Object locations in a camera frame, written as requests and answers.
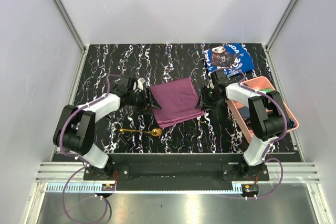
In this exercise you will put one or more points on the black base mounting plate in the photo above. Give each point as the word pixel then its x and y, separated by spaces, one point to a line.
pixel 176 172

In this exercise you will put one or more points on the front aluminium rail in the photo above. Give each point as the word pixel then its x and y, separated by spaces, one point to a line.
pixel 297 172

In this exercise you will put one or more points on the blue printed cloth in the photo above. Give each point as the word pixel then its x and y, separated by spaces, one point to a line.
pixel 231 58

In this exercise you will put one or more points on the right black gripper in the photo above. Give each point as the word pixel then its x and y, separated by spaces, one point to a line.
pixel 203 99

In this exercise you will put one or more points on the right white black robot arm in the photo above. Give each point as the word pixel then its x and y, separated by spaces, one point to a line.
pixel 267 113

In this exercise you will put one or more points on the magenta cloth napkin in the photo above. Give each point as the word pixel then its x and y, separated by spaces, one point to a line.
pixel 178 100

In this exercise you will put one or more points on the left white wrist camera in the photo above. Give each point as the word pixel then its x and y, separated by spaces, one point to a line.
pixel 139 85

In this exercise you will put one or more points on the aluminium frame post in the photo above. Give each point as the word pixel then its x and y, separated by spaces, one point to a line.
pixel 285 16
pixel 69 24

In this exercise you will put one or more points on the pink compartment tray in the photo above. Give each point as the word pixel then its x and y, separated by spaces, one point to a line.
pixel 259 83

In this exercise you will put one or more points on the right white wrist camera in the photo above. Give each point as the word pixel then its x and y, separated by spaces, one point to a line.
pixel 210 84

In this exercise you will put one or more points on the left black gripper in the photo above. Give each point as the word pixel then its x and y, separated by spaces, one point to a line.
pixel 147 103

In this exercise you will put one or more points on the green object in tray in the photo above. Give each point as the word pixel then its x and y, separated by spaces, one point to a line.
pixel 266 90

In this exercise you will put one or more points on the left aluminium frame post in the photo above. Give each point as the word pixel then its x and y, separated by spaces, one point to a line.
pixel 69 24

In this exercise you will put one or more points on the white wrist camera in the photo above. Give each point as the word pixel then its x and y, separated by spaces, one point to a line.
pixel 210 84
pixel 139 85

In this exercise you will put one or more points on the right aluminium frame post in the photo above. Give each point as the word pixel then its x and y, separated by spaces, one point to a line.
pixel 285 16

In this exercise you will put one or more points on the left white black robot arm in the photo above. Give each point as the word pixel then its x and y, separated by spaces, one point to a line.
pixel 75 131

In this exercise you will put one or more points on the gold spoon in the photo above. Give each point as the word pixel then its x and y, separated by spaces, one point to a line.
pixel 155 132

